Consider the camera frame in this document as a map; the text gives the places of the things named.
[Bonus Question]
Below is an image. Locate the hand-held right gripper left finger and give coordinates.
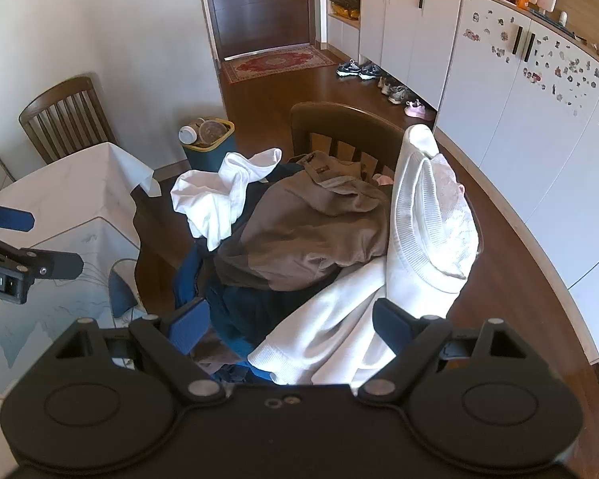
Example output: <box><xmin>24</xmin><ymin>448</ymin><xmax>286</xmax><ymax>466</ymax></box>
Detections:
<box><xmin>55</xmin><ymin>297</ymin><xmax>226</xmax><ymax>408</ymax></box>

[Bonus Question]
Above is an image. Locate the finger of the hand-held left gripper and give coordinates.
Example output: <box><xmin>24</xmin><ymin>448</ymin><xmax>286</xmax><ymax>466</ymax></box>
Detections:
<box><xmin>0</xmin><ymin>231</ymin><xmax>85</xmax><ymax>281</ymax></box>
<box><xmin>0</xmin><ymin>201</ymin><xmax>35</xmax><ymax>233</ymax></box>

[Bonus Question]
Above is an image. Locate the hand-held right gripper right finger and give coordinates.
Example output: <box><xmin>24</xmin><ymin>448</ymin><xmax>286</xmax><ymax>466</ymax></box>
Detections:
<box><xmin>357</xmin><ymin>297</ymin><xmax>530</xmax><ymax>408</ymax></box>

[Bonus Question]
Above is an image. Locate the white ribbed sweater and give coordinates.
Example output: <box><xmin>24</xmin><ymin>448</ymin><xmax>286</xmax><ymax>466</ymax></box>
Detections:
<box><xmin>247</xmin><ymin>124</ymin><xmax>480</xmax><ymax>387</ymax></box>

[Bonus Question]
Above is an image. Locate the white t-shirt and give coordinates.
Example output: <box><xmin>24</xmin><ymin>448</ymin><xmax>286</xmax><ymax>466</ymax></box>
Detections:
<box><xmin>170</xmin><ymin>147</ymin><xmax>284</xmax><ymax>253</ymax></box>

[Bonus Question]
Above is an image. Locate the dark blue garment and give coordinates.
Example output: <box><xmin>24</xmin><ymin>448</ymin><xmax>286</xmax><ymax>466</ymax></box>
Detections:
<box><xmin>173</xmin><ymin>242</ymin><xmax>340</xmax><ymax>385</ymax></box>

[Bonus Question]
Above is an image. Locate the printed white tablecloth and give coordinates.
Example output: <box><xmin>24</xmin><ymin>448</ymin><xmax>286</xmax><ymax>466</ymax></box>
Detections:
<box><xmin>0</xmin><ymin>142</ymin><xmax>155</xmax><ymax>396</ymax></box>

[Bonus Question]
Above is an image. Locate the brown jacket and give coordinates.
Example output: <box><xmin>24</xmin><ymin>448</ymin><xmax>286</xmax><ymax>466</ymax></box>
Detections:
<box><xmin>214</xmin><ymin>152</ymin><xmax>395</xmax><ymax>293</ymax></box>

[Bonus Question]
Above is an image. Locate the wooden slat-back chair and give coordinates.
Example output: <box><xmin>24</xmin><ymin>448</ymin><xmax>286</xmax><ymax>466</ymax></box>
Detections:
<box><xmin>19</xmin><ymin>76</ymin><xmax>118</xmax><ymax>165</ymax></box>

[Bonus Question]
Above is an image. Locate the teal bin with yellow rim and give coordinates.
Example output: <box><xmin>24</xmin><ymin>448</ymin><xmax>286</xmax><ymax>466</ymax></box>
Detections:
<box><xmin>180</xmin><ymin>119</ymin><xmax>238</xmax><ymax>173</ymax></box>

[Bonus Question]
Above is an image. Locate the clear plastic cup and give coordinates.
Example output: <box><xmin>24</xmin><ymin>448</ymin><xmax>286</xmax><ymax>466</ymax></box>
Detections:
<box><xmin>200</xmin><ymin>119</ymin><xmax>229</xmax><ymax>148</ymax></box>

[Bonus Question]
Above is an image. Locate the dark wooden chair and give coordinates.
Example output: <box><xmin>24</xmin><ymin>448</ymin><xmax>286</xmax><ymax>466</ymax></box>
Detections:
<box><xmin>288</xmin><ymin>102</ymin><xmax>410</xmax><ymax>180</ymax></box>

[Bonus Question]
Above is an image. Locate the row of shoes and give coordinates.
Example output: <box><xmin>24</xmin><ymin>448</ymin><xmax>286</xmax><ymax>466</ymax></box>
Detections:
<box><xmin>336</xmin><ymin>59</ymin><xmax>437</xmax><ymax>121</ymax></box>

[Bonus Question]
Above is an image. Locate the white cabinet with stickers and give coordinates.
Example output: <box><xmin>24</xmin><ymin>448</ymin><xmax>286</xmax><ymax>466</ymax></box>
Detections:
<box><xmin>433</xmin><ymin>0</ymin><xmax>599</xmax><ymax>362</ymax></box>

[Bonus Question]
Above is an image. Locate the red patterned rug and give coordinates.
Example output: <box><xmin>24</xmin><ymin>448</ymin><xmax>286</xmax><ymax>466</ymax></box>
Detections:
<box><xmin>222</xmin><ymin>44</ymin><xmax>339</xmax><ymax>85</ymax></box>

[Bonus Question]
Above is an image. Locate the tall white cabinet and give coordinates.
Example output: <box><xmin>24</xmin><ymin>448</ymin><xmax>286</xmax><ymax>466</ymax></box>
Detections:
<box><xmin>358</xmin><ymin>0</ymin><xmax>463</xmax><ymax>111</ymax></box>

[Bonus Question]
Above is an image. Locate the dark brown door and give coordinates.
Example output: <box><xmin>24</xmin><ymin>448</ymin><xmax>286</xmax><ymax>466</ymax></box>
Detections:
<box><xmin>200</xmin><ymin>0</ymin><xmax>313</xmax><ymax>61</ymax></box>

